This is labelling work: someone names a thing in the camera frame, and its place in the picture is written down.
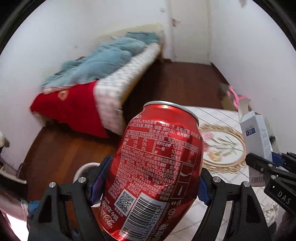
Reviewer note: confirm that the pink plastic hanger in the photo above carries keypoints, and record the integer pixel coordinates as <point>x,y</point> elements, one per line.
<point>235,98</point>

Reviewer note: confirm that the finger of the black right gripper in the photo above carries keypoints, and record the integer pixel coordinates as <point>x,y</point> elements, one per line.
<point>269,169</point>
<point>287,161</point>

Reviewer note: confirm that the red blanket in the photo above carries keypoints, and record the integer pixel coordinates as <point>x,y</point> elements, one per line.
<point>75,107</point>

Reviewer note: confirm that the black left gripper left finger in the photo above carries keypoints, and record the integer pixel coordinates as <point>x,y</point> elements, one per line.
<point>64,212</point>

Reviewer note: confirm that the blue cloth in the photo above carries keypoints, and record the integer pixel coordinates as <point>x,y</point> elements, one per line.
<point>32,207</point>

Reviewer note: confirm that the white trash bin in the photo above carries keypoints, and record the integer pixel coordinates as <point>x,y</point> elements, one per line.
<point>92,172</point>

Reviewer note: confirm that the red cola can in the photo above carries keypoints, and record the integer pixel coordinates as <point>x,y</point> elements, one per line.
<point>154,177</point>

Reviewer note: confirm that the brown cardboard box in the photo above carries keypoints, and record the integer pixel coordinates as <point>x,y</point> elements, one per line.
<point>224,99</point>

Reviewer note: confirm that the bed with patterned mattress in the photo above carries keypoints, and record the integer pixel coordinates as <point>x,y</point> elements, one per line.
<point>111,92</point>

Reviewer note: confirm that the teal blanket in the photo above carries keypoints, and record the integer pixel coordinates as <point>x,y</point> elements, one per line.
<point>101,62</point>

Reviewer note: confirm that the white grey cardboard box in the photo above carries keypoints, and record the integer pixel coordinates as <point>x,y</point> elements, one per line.
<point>254,131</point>

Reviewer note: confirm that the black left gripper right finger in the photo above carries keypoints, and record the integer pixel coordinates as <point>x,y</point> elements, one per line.
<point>246,221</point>

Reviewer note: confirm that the white door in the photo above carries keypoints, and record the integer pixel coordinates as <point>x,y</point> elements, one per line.
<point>190,31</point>

